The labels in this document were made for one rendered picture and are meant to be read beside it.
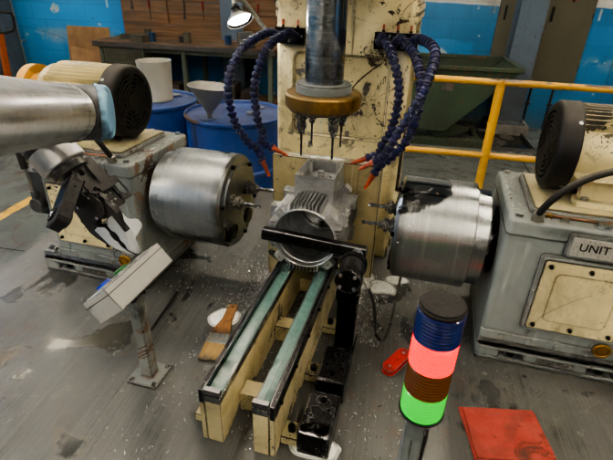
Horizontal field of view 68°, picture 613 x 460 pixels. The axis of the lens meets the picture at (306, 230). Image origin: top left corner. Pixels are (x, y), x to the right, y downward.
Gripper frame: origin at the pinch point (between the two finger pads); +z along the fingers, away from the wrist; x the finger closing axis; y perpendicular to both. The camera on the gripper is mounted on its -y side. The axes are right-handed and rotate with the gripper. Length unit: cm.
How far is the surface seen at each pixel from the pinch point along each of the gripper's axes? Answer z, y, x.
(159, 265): 5.4, -0.3, -3.6
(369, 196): 28, 46, -30
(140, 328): 12.9, -6.3, 5.7
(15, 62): -286, 477, 443
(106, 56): -181, 422, 275
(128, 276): 2.9, -7.7, -3.6
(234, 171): 0.8, 34.2, -9.4
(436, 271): 45, 24, -41
